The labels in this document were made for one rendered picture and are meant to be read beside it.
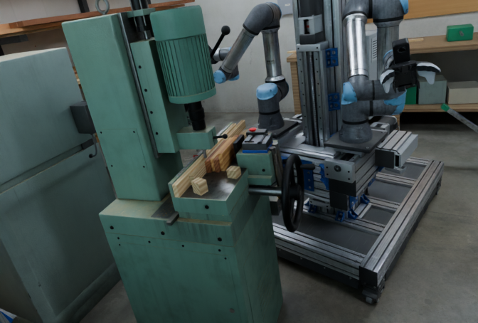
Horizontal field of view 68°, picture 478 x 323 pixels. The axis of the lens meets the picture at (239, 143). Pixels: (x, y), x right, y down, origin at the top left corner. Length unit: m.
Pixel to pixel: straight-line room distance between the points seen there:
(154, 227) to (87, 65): 0.64
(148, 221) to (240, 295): 0.44
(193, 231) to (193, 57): 0.61
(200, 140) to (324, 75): 0.76
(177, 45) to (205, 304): 1.00
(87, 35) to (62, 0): 2.65
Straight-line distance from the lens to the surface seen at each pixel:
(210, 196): 1.22
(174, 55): 1.21
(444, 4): 4.29
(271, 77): 2.02
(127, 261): 1.61
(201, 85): 1.23
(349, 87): 1.38
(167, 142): 1.36
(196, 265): 1.42
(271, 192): 1.35
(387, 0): 1.58
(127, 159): 1.45
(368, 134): 1.71
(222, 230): 1.26
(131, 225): 1.46
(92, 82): 1.41
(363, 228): 2.13
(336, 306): 2.03
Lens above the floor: 1.50
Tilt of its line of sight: 22 degrees down
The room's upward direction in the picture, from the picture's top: 9 degrees counter-clockwise
